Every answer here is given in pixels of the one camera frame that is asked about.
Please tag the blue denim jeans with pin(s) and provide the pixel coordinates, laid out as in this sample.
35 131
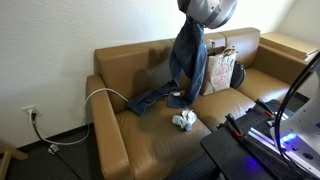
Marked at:
189 56

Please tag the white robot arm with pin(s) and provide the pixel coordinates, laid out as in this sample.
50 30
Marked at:
210 13

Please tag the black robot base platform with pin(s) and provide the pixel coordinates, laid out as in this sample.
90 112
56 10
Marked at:
288 151

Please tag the white power adapter brick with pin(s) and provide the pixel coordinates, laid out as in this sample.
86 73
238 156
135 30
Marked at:
176 94

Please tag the white and blue socks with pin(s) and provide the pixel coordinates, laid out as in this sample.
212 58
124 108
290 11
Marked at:
185 120

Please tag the tan leather sofa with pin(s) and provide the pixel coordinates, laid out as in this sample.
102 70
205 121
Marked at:
164 139

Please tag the brown paper grocery bag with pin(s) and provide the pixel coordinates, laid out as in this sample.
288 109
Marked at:
219 67

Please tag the orange black clamp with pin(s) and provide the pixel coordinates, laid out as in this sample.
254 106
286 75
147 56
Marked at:
231 121

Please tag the black zippered case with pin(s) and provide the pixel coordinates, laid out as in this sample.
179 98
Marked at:
238 75

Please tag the wooden side table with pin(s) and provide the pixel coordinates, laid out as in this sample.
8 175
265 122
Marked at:
292 46

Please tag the wooden furniture leg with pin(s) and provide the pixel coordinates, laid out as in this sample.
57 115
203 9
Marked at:
8 153

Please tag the white wall outlet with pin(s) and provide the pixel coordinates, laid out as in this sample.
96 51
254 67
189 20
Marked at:
31 109

